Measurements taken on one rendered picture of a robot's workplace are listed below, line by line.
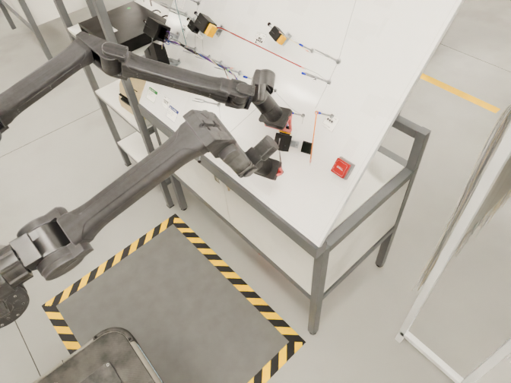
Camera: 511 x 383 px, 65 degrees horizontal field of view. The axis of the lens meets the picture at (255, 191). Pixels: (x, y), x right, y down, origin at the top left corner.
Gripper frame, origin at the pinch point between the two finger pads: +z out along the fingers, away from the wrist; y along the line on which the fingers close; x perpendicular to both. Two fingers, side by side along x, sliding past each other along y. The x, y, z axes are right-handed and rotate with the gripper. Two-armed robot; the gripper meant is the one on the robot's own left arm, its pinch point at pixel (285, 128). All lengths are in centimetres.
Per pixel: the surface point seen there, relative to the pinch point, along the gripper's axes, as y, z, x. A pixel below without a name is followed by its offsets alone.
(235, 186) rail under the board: 22.6, 18.3, 21.8
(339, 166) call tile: -21.2, 6.2, 5.2
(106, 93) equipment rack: 148, 23, -3
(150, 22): 75, -19, -24
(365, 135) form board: -25.4, 4.7, -6.3
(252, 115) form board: 21.1, 5.9, -4.2
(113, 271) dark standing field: 109, 62, 88
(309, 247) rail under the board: -16.4, 22.6, 31.4
